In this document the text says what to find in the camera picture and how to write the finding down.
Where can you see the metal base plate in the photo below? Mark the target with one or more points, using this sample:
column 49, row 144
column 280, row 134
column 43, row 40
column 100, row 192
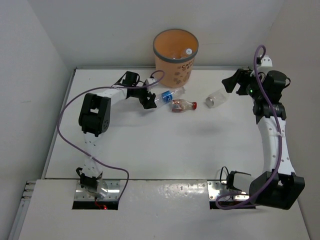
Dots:
column 217, row 188
column 106, row 190

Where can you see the red cap crushed bottle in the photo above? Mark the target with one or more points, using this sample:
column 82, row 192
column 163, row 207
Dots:
column 182, row 105

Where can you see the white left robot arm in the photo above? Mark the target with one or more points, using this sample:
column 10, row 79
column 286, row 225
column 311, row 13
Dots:
column 94, row 120

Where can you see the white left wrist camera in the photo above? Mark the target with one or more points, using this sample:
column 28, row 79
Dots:
column 150, row 82

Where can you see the capless clear bottle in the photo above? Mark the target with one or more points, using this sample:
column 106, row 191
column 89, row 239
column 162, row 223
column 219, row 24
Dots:
column 217, row 98

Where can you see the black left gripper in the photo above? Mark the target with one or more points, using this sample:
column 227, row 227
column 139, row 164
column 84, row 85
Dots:
column 147, row 103

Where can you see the clear bottle white label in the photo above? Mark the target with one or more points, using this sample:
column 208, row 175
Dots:
column 182, row 54

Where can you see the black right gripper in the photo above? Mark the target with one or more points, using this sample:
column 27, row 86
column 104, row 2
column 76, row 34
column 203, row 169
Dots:
column 241, row 76

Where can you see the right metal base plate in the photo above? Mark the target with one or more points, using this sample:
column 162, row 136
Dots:
column 217, row 188

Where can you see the clear bottle blue label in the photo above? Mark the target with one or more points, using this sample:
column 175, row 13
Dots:
column 167, row 96

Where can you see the orange paper bin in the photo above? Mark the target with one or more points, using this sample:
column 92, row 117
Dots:
column 176, row 71

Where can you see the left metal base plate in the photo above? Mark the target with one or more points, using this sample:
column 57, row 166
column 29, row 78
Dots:
column 106, row 190

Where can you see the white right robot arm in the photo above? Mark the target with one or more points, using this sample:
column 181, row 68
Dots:
column 278, row 186

